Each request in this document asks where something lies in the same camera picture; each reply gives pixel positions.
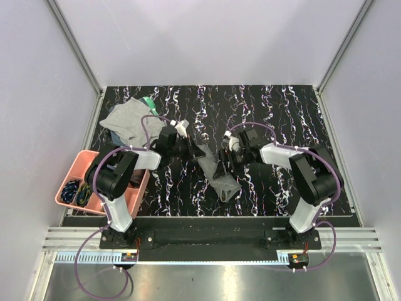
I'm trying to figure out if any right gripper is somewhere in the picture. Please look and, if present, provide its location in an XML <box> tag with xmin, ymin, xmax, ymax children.
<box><xmin>212</xmin><ymin>148</ymin><xmax>251</xmax><ymax>180</ymax></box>

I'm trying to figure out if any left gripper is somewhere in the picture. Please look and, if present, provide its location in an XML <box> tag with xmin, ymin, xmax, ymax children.
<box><xmin>168</xmin><ymin>134</ymin><xmax>206</xmax><ymax>161</ymax></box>

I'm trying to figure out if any dark grey napkin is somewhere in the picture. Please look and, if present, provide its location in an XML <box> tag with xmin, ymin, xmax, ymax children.
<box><xmin>196</xmin><ymin>145</ymin><xmax>241</xmax><ymax>203</ymax></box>

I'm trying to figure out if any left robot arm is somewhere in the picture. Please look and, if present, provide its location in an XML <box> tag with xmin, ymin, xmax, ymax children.
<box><xmin>85</xmin><ymin>125</ymin><xmax>206</xmax><ymax>248</ymax></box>

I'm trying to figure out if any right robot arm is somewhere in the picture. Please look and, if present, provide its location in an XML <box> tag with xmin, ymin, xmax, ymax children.
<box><xmin>213</xmin><ymin>129</ymin><xmax>343</xmax><ymax>249</ymax></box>

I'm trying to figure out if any dark brown object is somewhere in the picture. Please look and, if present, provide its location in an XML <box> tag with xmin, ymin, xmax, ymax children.
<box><xmin>129</xmin><ymin>169</ymin><xmax>146</xmax><ymax>188</ymax></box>

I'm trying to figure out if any light grey cloth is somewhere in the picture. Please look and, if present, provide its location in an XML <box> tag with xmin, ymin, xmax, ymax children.
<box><xmin>100</xmin><ymin>98</ymin><xmax>147</xmax><ymax>147</ymax></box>

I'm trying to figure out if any green packet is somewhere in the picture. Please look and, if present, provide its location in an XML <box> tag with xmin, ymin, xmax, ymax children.
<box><xmin>138</xmin><ymin>97</ymin><xmax>159</xmax><ymax>116</ymax></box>

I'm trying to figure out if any dark blue cloth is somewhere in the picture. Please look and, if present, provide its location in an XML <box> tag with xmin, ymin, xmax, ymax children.
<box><xmin>110</xmin><ymin>131</ymin><xmax>125</xmax><ymax>146</ymax></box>

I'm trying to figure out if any yellow black patterned object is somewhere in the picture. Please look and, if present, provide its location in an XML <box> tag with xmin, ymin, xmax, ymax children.
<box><xmin>76</xmin><ymin>183</ymin><xmax>92</xmax><ymax>207</ymax></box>

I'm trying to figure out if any pink divided tray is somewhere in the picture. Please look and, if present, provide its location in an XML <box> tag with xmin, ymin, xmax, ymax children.
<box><xmin>55</xmin><ymin>150</ymin><xmax>150</xmax><ymax>217</ymax></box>

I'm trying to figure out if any black blue patterned object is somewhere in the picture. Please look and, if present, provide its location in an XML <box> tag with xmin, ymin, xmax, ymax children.
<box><xmin>61</xmin><ymin>179</ymin><xmax>81</xmax><ymax>204</ymax></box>

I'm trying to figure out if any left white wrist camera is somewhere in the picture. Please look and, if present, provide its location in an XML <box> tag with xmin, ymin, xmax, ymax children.
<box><xmin>170</xmin><ymin>119</ymin><xmax>189</xmax><ymax>138</ymax></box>

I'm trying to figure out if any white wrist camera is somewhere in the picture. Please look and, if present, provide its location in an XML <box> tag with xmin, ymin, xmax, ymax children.
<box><xmin>223</xmin><ymin>130</ymin><xmax>241</xmax><ymax>152</ymax></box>
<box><xmin>170</xmin><ymin>119</ymin><xmax>189</xmax><ymax>138</ymax></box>

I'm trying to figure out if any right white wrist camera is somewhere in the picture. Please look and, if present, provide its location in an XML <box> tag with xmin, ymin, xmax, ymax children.
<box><xmin>223</xmin><ymin>130</ymin><xmax>241</xmax><ymax>152</ymax></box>

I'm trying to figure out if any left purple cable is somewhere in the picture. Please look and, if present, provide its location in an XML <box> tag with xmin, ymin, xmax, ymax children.
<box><xmin>74</xmin><ymin>115</ymin><xmax>176</xmax><ymax>300</ymax></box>

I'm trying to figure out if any purple cable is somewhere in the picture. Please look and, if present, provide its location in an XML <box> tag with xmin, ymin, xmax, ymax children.
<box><xmin>74</xmin><ymin>115</ymin><xmax>176</xmax><ymax>300</ymax></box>
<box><xmin>224</xmin><ymin>122</ymin><xmax>344</xmax><ymax>272</ymax></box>

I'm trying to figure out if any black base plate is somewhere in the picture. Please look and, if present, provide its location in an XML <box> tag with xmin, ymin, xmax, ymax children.
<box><xmin>100</xmin><ymin>217</ymin><xmax>322</xmax><ymax>264</ymax></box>

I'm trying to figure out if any left aluminium frame post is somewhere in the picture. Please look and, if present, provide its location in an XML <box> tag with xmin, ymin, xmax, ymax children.
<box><xmin>45</xmin><ymin>0</ymin><xmax>106</xmax><ymax>97</ymax></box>

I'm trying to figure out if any aluminium frame post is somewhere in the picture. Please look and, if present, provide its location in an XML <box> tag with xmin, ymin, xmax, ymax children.
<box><xmin>45</xmin><ymin>0</ymin><xmax>106</xmax><ymax>97</ymax></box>
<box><xmin>316</xmin><ymin>0</ymin><xmax>377</xmax><ymax>95</ymax></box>

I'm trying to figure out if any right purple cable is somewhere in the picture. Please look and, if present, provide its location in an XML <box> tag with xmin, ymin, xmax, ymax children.
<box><xmin>224</xmin><ymin>122</ymin><xmax>344</xmax><ymax>272</ymax></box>

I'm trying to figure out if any right aluminium frame post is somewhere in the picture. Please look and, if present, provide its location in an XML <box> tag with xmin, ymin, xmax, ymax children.
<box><xmin>316</xmin><ymin>0</ymin><xmax>377</xmax><ymax>95</ymax></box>

